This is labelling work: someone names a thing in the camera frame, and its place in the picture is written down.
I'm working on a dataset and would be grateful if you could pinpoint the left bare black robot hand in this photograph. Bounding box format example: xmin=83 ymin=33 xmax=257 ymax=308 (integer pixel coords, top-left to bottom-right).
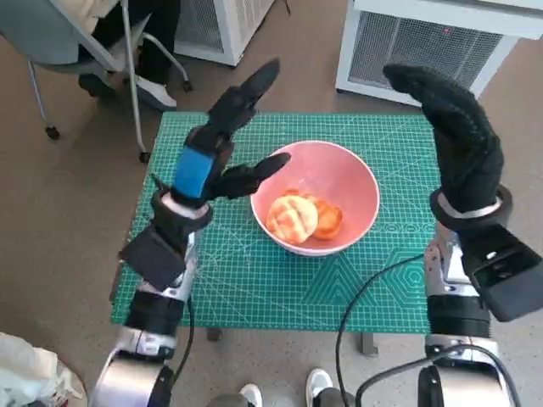
xmin=169 ymin=58 xmax=293 ymax=209

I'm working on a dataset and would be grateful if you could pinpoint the right black gloved robot hand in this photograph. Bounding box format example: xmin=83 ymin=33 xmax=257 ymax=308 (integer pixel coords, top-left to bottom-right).
xmin=382 ymin=64 xmax=505 ymax=217

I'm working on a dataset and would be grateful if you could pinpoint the round toy bread bun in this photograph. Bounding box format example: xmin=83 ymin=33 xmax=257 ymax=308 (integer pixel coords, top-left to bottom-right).
xmin=266 ymin=196 xmax=319 ymax=245

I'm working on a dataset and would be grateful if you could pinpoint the pink bowl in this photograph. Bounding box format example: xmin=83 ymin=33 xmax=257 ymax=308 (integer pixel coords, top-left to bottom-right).
xmin=249 ymin=141 xmax=381 ymax=258

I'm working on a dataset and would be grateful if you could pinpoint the long striped toy bread loaf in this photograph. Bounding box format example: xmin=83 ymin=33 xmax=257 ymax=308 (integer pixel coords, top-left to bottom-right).
xmin=283 ymin=188 xmax=344 ymax=241

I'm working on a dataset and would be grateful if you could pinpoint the small white mesh cabinet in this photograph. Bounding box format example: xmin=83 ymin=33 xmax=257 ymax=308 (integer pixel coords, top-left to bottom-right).
xmin=173 ymin=0 xmax=277 ymax=68

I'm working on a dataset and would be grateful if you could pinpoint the large white mesh cabinet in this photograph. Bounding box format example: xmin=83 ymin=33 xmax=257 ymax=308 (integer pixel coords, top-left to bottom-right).
xmin=334 ymin=0 xmax=543 ymax=103

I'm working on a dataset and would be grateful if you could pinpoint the green cutting mat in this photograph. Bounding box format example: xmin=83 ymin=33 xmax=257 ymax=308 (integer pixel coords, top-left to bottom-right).
xmin=109 ymin=111 xmax=438 ymax=334

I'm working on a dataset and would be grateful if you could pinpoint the grey office chair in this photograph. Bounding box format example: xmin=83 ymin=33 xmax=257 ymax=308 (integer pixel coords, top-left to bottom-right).
xmin=0 ymin=0 xmax=192 ymax=164

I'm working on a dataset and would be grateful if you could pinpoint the white shoe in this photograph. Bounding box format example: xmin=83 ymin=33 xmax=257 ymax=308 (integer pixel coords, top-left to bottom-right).
xmin=305 ymin=368 xmax=333 ymax=402
xmin=239 ymin=383 xmax=263 ymax=407

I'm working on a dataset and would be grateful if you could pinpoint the white bag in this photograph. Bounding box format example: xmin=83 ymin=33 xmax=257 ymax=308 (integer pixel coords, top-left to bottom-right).
xmin=0 ymin=332 xmax=86 ymax=407

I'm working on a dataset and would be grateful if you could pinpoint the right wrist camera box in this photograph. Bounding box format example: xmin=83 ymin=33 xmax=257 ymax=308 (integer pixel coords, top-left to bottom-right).
xmin=460 ymin=224 xmax=543 ymax=323

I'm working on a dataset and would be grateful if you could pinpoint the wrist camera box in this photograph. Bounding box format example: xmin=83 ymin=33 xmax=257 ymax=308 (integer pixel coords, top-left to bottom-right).
xmin=118 ymin=224 xmax=188 ymax=293
xmin=460 ymin=224 xmax=543 ymax=323

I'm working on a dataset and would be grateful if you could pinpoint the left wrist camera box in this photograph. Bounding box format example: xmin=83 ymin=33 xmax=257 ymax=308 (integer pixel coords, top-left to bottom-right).
xmin=118 ymin=224 xmax=188 ymax=293

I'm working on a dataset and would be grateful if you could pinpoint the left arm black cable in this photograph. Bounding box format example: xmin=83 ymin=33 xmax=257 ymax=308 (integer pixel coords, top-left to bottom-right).
xmin=163 ymin=296 xmax=196 ymax=407

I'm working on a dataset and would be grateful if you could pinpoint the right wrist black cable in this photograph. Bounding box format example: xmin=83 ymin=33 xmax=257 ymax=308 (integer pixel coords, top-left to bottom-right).
xmin=334 ymin=254 xmax=428 ymax=407

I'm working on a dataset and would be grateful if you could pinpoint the right shoulder black cable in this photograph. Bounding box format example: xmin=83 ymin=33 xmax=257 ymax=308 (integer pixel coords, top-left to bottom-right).
xmin=355 ymin=345 xmax=522 ymax=407

